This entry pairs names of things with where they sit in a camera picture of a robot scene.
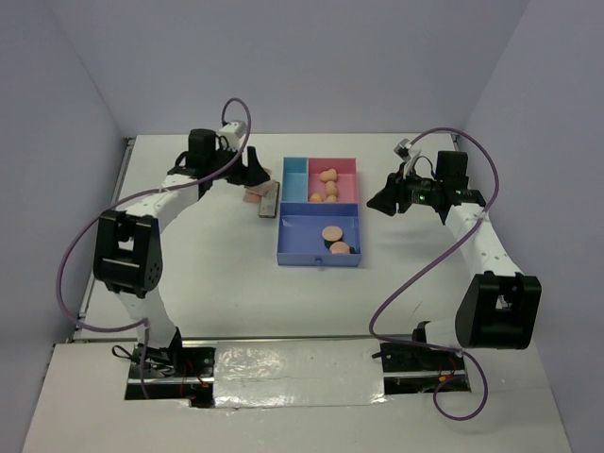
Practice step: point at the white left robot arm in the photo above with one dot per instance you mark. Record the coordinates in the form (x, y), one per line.
(128, 257)

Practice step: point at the patterned eyeshadow palette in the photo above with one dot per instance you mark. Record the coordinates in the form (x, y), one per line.
(262, 189)

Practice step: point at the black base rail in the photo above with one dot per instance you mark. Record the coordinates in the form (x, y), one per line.
(406, 370)

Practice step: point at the pink round powder puff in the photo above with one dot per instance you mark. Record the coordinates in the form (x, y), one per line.
(332, 234)

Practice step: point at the tan gourd-shaped makeup sponge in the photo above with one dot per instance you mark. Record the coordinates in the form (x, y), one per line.
(331, 189)

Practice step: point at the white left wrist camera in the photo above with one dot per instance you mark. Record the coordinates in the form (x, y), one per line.
(232, 134)

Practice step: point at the silver tape covered panel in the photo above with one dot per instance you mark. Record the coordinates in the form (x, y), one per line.
(333, 373)

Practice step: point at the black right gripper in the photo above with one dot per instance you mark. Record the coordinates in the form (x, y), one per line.
(395, 192)

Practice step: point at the three-colour compartment organizer tray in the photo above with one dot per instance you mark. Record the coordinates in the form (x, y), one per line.
(300, 222)

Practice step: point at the aluminium table edge rail left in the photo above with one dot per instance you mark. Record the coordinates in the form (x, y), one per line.
(106, 244)

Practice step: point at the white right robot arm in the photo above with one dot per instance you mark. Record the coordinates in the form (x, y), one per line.
(499, 308)

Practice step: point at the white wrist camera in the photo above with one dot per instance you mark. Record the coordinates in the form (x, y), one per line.
(409, 156)
(232, 134)

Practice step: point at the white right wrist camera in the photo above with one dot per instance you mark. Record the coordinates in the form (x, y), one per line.
(409, 156)

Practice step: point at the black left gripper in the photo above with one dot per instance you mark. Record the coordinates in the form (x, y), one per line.
(254, 174)

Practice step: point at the pink blush palette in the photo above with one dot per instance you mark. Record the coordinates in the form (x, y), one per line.
(250, 197)

